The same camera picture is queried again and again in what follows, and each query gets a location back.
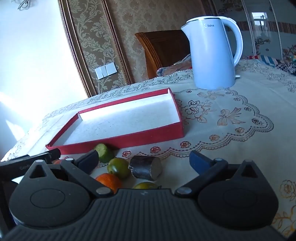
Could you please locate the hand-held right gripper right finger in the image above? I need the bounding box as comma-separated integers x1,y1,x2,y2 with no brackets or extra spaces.
174,150,263,198

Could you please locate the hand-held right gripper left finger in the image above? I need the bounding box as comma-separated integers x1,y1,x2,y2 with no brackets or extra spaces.
28,150,114,199

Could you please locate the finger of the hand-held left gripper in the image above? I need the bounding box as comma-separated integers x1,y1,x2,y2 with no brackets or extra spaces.
47,148,62,163

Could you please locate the green cucumber piece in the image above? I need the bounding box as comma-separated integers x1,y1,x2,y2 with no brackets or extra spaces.
94,143,115,164

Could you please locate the small tangerine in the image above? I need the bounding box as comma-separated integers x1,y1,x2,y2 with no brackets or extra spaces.
95,173,122,194

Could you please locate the dark sugarcane piece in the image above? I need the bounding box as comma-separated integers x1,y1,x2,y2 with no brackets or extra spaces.
128,155,162,181

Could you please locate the yellowish green tomato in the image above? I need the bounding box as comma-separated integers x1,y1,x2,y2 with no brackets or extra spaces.
133,181,159,189

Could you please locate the red cardboard tray box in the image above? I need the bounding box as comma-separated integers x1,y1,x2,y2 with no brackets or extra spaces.
45,88,185,155

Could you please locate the pink crumpled blanket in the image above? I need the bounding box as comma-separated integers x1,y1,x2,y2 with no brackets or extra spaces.
156,54,192,77

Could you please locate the white electric kettle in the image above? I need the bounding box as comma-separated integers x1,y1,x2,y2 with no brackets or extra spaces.
180,16,244,90

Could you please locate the wooden bed headboard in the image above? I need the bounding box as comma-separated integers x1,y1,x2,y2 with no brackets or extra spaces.
135,30,192,80

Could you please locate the striped pillow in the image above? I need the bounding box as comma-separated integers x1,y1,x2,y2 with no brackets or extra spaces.
245,54,284,67

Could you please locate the gold framed wallpaper panel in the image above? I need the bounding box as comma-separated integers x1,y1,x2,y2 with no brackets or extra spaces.
58,0,133,98

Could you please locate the dark floral bedding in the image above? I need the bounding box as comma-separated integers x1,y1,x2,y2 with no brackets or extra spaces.
275,45,296,76

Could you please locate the sliding door wardrobe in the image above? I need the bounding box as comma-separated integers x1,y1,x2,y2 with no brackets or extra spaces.
208,0,296,61

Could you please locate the white wall light switch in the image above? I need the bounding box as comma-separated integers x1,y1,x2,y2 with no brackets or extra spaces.
95,62,117,80

